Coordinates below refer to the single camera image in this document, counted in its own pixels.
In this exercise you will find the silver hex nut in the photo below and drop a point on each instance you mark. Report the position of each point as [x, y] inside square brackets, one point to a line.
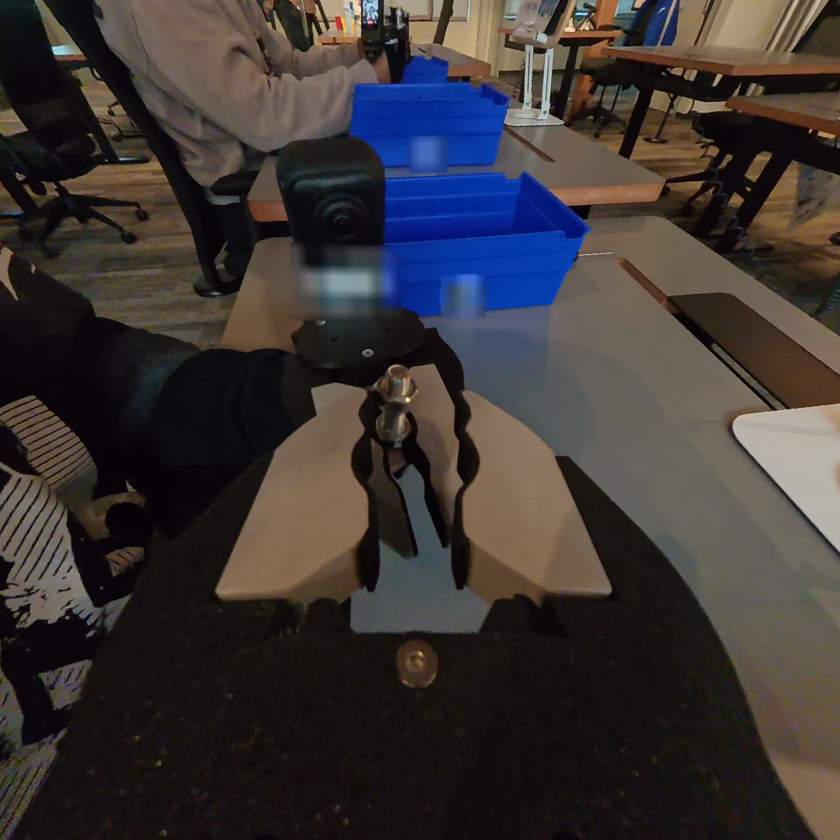
[397, 396]

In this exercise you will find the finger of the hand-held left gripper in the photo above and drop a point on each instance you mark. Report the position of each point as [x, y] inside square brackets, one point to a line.
[338, 397]
[441, 453]

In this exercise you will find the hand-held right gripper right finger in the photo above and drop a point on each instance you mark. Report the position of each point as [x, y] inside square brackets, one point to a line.
[525, 518]

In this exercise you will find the silver hex bolt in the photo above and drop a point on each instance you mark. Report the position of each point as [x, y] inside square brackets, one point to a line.
[394, 415]

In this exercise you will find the blue plastic bin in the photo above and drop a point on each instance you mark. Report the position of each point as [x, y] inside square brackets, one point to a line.
[512, 275]
[426, 71]
[394, 131]

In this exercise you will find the grey desk with wooden edge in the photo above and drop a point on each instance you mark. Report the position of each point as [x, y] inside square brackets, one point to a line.
[577, 164]

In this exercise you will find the person's left hand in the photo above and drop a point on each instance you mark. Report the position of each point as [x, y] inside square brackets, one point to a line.
[256, 407]

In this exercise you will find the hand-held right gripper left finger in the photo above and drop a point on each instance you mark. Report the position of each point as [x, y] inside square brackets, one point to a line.
[295, 518]

